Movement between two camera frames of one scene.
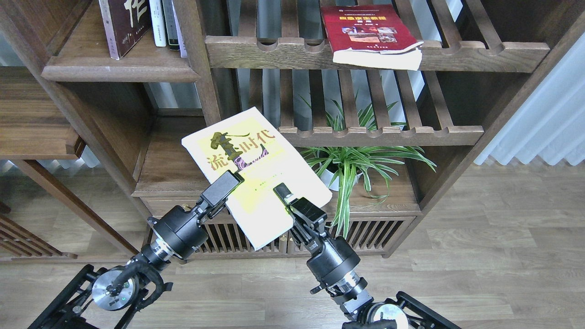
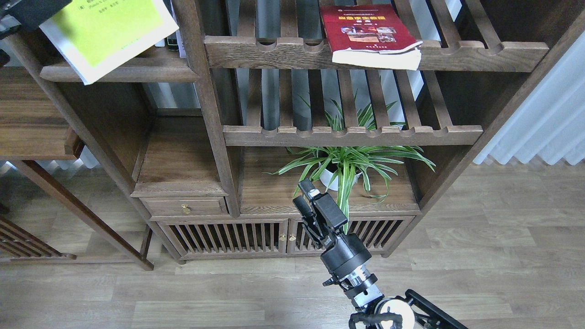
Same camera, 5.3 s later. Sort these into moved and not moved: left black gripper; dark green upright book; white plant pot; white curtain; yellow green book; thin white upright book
Moved: left black gripper; yellow green book
Not moved: white curtain; dark green upright book; white plant pot; thin white upright book
